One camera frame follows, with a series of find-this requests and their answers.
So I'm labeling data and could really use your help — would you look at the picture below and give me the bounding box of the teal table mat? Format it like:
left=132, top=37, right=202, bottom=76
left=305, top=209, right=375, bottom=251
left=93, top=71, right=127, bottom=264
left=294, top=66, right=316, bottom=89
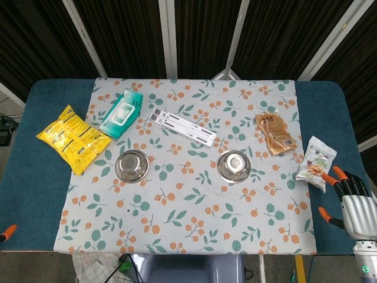
left=0, top=78, right=372, bottom=256

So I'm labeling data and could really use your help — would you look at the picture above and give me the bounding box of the white folding laptop stand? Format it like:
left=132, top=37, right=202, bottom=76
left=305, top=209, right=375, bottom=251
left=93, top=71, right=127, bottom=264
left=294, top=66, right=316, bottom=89
left=149, top=107, right=217, bottom=148

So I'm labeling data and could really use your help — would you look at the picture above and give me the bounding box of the floral tablecloth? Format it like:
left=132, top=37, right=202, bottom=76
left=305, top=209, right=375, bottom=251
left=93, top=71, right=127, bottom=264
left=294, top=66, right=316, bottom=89
left=54, top=77, right=318, bottom=256

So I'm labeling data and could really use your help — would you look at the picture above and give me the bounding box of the brown spout pouch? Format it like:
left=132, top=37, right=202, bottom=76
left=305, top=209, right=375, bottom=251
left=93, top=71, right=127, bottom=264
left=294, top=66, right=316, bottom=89
left=254, top=112, right=297, bottom=156

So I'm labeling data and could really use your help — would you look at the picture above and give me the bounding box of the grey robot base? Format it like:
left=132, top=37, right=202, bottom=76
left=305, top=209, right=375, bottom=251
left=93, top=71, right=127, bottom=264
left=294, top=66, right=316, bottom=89
left=131, top=254, right=247, bottom=283

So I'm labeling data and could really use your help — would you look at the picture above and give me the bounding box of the white tripod stand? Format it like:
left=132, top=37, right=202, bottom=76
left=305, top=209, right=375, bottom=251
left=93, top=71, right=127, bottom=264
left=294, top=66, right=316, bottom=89
left=211, top=60, right=244, bottom=81

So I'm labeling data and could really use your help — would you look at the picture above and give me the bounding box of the steel bowl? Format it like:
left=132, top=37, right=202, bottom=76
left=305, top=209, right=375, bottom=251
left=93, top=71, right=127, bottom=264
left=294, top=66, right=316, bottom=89
left=216, top=150, right=252, bottom=184
left=114, top=149, right=153, bottom=184

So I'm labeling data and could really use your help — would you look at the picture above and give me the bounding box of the green wet wipes pack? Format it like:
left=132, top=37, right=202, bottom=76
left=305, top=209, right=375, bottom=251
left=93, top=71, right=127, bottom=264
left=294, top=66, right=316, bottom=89
left=99, top=89, right=144, bottom=140

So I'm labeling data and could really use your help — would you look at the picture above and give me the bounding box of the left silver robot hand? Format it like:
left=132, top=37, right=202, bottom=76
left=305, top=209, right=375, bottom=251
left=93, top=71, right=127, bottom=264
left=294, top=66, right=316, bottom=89
left=0, top=224, right=18, bottom=242

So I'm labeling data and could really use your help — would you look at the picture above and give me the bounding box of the yellow snack bag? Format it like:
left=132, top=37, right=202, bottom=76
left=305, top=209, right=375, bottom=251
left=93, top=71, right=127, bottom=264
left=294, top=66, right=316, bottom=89
left=35, top=104, right=112, bottom=176

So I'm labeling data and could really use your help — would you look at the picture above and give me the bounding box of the white nut snack packet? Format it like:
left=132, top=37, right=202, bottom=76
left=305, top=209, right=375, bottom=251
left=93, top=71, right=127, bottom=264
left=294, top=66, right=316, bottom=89
left=295, top=136, right=338, bottom=194

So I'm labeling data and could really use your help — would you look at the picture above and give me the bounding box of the white frame post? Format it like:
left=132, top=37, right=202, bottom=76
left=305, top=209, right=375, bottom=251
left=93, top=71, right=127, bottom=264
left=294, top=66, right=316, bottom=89
left=61, top=0, right=107, bottom=78
left=297, top=0, right=366, bottom=81
left=158, top=0, right=178, bottom=79
left=225, top=0, right=251, bottom=71

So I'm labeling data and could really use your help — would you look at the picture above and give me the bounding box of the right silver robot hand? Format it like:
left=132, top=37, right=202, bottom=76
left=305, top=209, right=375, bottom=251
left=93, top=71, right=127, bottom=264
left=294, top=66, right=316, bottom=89
left=319, top=166, right=377, bottom=241

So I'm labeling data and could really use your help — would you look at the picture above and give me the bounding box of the yellow floor tape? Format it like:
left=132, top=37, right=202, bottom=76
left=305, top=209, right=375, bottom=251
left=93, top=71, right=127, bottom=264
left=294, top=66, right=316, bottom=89
left=295, top=255, right=307, bottom=283

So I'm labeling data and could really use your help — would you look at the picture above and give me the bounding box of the black floor device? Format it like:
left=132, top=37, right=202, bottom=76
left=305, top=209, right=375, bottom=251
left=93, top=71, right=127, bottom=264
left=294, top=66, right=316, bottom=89
left=0, top=114, right=18, bottom=147

